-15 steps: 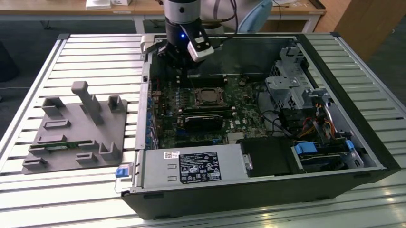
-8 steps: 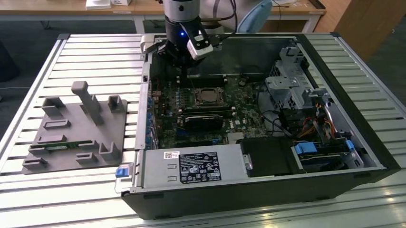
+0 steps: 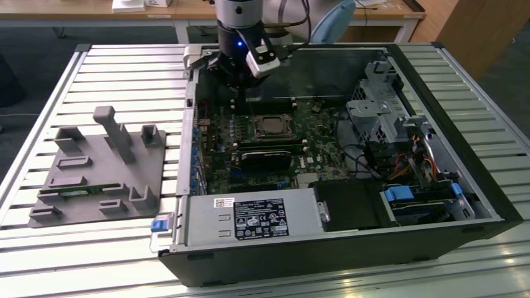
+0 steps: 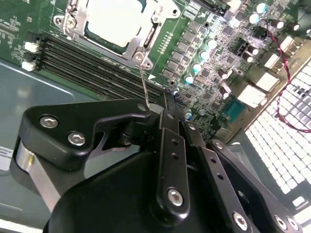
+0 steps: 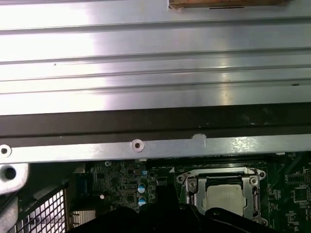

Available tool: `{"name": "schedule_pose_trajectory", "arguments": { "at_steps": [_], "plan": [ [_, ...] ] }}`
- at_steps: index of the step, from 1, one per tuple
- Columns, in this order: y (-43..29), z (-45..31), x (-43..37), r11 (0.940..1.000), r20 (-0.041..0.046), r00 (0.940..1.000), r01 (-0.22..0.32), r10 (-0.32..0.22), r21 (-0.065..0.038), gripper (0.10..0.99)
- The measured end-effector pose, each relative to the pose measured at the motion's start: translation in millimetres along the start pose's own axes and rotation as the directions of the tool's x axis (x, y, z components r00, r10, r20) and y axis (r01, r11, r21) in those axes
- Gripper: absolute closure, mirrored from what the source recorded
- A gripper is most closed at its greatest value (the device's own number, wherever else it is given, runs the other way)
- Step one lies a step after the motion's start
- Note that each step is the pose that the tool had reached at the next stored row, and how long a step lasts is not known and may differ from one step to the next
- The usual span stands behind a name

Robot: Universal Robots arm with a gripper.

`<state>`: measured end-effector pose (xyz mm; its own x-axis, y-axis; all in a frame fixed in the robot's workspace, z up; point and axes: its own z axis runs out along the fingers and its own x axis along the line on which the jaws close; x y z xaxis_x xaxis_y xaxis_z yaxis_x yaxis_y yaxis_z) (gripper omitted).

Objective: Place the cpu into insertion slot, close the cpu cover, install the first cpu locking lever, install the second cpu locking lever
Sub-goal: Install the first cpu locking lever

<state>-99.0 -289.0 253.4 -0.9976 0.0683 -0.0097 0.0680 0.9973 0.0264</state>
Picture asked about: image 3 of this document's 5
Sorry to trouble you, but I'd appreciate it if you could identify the green motherboard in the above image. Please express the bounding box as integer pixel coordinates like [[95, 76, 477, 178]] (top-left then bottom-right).
[[194, 99, 356, 195]]

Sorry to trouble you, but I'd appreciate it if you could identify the small silver heat sink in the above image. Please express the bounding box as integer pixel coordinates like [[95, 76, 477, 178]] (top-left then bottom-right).
[[296, 173, 319, 187]]

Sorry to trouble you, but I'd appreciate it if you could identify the metal drive cage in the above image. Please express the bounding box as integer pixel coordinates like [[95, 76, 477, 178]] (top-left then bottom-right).
[[346, 60, 427, 147]]

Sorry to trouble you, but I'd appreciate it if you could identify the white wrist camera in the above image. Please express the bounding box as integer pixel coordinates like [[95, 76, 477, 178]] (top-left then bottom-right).
[[244, 45, 282, 78]]

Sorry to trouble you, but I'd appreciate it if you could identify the silver power supply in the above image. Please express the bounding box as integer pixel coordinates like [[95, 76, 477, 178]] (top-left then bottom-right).
[[182, 187, 326, 249]]

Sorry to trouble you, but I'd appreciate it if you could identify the coloured wire bundle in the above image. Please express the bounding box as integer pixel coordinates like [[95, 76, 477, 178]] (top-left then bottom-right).
[[388, 151, 439, 184]]

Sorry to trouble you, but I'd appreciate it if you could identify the black plastic shroud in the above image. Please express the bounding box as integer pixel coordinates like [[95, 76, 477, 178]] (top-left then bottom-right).
[[312, 179, 398, 232]]

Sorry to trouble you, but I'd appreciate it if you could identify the blue disk carrier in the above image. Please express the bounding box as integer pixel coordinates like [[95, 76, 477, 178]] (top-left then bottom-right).
[[383, 184, 415, 205]]

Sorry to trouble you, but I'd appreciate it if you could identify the black open PC case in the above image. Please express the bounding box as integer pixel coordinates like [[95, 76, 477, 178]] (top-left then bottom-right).
[[156, 42, 523, 288]]

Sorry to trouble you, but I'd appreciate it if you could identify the grey parts rack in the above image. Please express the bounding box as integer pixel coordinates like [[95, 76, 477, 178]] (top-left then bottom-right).
[[25, 105, 167, 229]]

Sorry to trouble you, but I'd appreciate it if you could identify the black graphics card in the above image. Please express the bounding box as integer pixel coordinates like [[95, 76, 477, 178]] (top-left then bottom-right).
[[238, 148, 294, 173]]

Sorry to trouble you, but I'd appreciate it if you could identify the CPU socket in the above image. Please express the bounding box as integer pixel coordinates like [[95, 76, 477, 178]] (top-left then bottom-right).
[[247, 113, 298, 141]]

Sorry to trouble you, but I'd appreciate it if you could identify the white box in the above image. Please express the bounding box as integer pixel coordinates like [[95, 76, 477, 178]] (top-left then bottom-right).
[[111, 0, 147, 13]]

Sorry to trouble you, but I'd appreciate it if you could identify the green RAM stick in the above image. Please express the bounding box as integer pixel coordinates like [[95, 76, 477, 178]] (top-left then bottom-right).
[[40, 183, 123, 198]]

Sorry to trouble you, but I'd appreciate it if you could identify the black installed RAM module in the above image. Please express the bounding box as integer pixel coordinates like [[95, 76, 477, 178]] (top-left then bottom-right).
[[236, 138, 302, 153]]

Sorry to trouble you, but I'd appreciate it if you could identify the wooden desk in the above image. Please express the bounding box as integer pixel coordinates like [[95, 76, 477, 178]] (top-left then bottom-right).
[[0, 0, 427, 44]]

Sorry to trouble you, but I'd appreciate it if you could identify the wooden cabinet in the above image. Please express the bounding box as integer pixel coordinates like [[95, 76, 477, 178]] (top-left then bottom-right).
[[407, 0, 530, 80]]

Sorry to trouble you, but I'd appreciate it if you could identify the grey case handle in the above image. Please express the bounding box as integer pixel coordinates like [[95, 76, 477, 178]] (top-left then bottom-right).
[[182, 46, 208, 71]]

